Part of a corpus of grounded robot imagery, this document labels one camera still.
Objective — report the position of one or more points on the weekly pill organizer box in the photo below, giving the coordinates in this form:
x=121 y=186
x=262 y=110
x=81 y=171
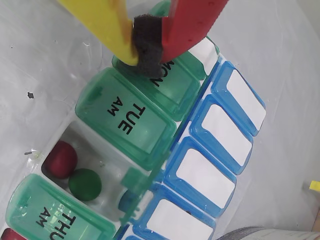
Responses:
x=220 y=130

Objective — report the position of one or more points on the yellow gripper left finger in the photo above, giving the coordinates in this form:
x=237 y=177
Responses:
x=105 y=27

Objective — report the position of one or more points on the white table cover sheet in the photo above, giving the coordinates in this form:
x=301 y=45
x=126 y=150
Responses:
x=37 y=62

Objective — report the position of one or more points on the green ball pill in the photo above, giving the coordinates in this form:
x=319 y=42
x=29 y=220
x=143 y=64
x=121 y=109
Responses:
x=85 y=185

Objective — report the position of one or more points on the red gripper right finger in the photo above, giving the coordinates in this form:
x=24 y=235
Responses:
x=192 y=22

